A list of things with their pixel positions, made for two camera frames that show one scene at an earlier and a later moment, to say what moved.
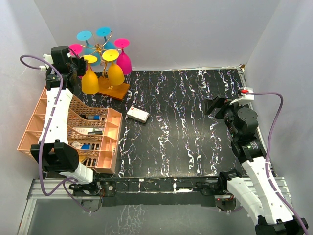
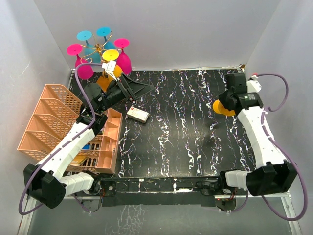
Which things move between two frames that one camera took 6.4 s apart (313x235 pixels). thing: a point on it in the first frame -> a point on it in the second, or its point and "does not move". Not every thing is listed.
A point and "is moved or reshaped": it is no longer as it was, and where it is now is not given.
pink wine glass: (123, 60) does not move
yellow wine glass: (115, 75) does not move
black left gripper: (82, 63) -> (137, 89)
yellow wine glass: (90, 82) is moved or reshaped
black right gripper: (217, 102) -> (222, 98)
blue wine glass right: (105, 32) does not move
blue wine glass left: (90, 49) does not move
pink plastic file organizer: (95, 133) does not move
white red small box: (138, 114) does not move
